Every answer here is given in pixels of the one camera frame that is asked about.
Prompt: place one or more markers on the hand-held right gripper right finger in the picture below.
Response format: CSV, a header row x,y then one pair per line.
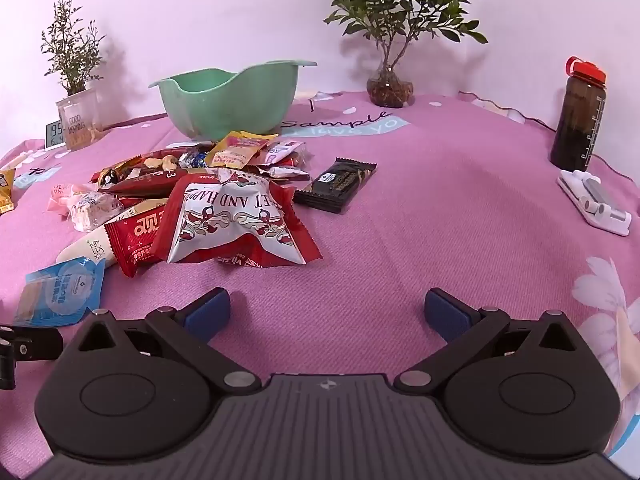
x,y
445,315

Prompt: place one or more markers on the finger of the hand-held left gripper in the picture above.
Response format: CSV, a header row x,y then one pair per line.
x,y
40,344

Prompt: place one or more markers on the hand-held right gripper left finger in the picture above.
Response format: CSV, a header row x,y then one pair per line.
x,y
210,312

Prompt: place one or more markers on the pink snack packet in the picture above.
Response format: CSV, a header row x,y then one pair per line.
x,y
62,195

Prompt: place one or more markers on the green plastic bowl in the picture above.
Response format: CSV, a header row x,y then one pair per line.
x,y
220,105

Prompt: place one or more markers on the light blue snack packet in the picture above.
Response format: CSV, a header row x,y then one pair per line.
x,y
60,290

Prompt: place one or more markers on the pink printed tablecloth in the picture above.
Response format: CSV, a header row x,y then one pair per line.
x,y
400,240

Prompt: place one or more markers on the large red white snack packet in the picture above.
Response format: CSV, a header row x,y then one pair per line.
x,y
235,215

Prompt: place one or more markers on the small red snack packet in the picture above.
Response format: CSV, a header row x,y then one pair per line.
x,y
137,240

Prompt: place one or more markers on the cream long snack packet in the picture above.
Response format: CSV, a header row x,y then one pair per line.
x,y
87,250

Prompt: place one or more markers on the clear wrapped nougat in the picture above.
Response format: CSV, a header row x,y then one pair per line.
x,y
92,210

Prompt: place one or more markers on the yellow cartoon snack packet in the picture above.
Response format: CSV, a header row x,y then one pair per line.
x,y
5,195

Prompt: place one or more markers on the blue foil candy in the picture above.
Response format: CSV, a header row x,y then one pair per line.
x,y
195,159

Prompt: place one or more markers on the yellow red snack packet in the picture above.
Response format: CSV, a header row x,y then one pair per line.
x,y
235,152

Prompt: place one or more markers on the black chocolate bar packet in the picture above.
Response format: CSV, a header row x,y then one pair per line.
x,y
335,185

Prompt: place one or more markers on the black white wrapped candy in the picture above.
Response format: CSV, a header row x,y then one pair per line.
x,y
106,177

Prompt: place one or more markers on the white grey plastic gadget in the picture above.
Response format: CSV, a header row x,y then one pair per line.
x,y
595,205

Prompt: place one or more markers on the small digital clock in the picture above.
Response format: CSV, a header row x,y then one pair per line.
x,y
54,135

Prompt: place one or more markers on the dark bottle with red cap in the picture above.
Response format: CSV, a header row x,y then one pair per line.
x,y
575,130

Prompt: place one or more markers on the small plant in clear pot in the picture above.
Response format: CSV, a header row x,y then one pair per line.
x,y
75,120

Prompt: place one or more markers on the leafy plant in glass vase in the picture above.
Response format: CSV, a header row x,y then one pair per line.
x,y
390,87

